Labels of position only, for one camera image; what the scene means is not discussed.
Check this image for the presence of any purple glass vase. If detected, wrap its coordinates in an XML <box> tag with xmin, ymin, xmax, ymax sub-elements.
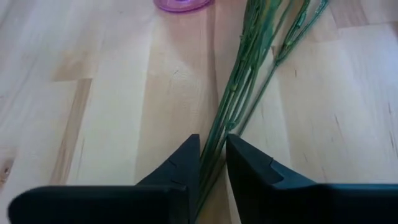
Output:
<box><xmin>153</xmin><ymin>0</ymin><xmax>215</xmax><ymax>14</ymax></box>

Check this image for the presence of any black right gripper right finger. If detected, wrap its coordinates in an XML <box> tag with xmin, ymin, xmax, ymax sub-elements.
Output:
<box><xmin>226</xmin><ymin>133</ymin><xmax>398</xmax><ymax>224</ymax></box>

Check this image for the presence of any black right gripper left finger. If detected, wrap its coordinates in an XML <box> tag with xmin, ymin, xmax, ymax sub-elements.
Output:
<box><xmin>7</xmin><ymin>133</ymin><xmax>201</xmax><ymax>224</ymax></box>

